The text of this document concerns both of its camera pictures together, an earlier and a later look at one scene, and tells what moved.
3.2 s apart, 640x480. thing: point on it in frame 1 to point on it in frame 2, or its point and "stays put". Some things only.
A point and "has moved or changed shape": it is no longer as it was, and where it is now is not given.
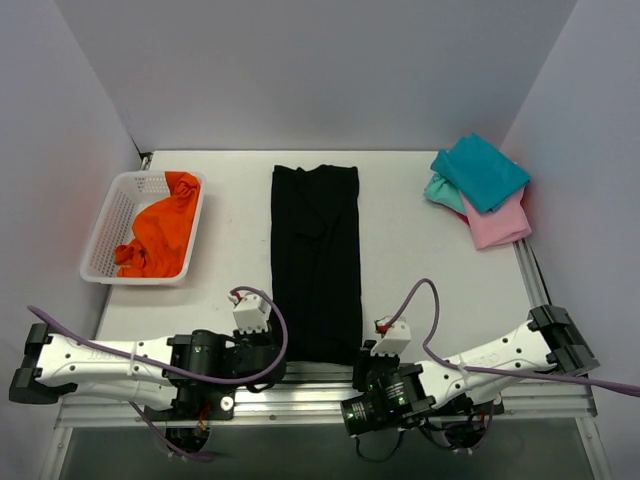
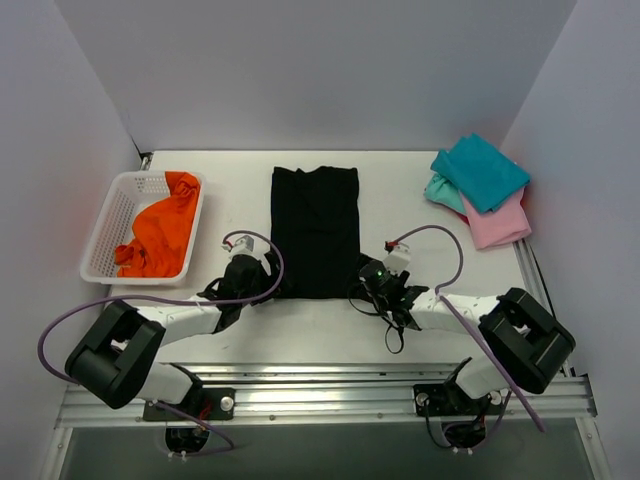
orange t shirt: x=162 y=231 stays put
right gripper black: x=368 y=370 to x=366 y=267
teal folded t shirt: x=485 y=176 stays put
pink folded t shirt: x=499 y=226 stays put
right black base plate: x=462 y=405 stays put
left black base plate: x=217 y=405 stays put
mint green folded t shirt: x=442 y=190 stays put
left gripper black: x=261 y=357 to x=270 y=273
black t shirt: x=315 y=263 has moved or changed shape
